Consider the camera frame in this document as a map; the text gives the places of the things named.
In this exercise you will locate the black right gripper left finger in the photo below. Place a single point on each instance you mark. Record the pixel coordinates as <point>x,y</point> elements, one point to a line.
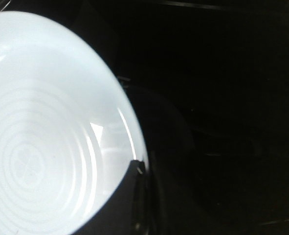
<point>125,213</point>

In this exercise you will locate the light blue plate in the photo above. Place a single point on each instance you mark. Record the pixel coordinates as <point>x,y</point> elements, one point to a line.
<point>68,133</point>

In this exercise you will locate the black glass cooktop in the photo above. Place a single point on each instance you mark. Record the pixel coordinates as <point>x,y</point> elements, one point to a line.
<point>208,81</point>

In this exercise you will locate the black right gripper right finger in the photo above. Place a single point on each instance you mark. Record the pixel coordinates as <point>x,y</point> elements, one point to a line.
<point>173,210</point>

